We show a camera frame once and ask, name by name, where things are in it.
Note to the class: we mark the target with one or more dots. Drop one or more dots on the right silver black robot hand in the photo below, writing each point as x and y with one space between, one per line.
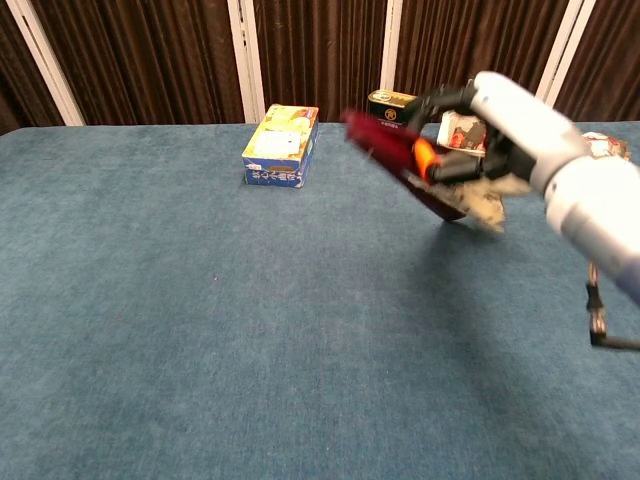
525 117

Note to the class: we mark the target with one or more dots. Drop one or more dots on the red ribbed paper folding fan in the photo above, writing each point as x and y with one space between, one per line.
385 142

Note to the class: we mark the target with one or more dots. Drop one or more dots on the right lilac robot arm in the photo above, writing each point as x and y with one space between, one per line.
595 210

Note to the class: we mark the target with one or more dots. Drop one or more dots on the cream plastic tub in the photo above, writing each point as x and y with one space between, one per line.
457 134

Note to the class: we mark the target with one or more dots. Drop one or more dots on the silver red snack packet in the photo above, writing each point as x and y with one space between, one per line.
602 142

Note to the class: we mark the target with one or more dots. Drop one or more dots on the brown pleated curtain panel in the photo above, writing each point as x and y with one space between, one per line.
145 55
475 35
320 50
12 75
610 60

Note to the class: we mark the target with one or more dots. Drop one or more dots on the black luncheon meat can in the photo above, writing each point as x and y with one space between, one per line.
387 107

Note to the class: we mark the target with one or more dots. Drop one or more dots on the blue yellow carton box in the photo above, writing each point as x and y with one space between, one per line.
281 145

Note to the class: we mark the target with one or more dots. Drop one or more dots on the blue felt table cover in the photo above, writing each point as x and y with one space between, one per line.
175 300

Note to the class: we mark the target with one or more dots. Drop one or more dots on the white partition frame post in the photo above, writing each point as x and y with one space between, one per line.
391 45
47 65
567 45
246 60

